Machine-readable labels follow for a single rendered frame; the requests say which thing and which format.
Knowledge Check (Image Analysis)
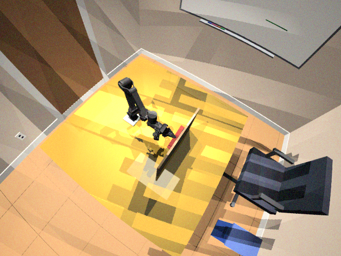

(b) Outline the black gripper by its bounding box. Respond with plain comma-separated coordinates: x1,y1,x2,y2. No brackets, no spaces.
153,121,176,138

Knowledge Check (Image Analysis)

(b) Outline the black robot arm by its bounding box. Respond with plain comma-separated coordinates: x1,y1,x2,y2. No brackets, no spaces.
118,77,160,140

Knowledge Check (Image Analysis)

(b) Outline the red rectangular picture frame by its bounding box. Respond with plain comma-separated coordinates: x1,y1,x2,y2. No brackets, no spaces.
167,125,185,149

